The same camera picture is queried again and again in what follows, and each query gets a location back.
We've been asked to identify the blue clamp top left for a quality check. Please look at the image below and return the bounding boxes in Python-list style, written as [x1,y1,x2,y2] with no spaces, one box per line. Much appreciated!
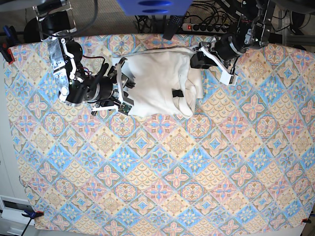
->
[0,25,16,64]

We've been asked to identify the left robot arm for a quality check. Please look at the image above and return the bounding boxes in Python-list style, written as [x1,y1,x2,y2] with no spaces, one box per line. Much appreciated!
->
[190,0,276,69]

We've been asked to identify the blue clamp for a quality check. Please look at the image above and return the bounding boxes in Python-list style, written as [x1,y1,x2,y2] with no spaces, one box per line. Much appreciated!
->
[21,210,44,232]
[0,25,16,64]

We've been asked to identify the black power strip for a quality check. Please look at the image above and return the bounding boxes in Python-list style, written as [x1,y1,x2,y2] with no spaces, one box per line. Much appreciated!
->
[182,23,230,33]

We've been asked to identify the white cabinet left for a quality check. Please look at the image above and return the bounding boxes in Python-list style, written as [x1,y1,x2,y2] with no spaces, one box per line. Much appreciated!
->
[0,57,30,235]

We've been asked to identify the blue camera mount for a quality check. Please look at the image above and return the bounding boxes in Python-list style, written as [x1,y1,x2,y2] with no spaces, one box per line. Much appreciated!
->
[117,0,192,16]

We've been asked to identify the white printed T-shirt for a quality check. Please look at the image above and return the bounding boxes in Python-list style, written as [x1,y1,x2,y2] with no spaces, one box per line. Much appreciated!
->
[122,47,203,118]

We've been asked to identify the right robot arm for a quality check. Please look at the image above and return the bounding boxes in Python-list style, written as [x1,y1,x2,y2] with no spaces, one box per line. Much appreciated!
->
[34,0,183,116]

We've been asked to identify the black strap under mount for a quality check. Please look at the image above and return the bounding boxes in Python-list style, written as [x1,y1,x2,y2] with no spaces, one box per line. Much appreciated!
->
[163,15,182,40]

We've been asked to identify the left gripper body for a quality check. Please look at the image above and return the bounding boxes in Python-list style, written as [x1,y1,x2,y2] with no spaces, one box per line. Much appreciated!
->
[213,34,240,60]

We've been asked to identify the patterned tile tablecloth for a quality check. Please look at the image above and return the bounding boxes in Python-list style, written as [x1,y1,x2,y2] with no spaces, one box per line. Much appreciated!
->
[4,43,315,236]

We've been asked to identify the blue clamp bottom left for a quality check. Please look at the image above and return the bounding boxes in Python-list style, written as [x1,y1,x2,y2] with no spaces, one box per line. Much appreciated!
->
[21,210,44,232]

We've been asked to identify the black round stool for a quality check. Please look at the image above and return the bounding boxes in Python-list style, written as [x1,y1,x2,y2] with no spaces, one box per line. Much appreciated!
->
[23,18,43,43]

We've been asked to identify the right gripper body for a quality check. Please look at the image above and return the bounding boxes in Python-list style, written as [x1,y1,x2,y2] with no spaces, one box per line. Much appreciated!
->
[85,63,121,111]

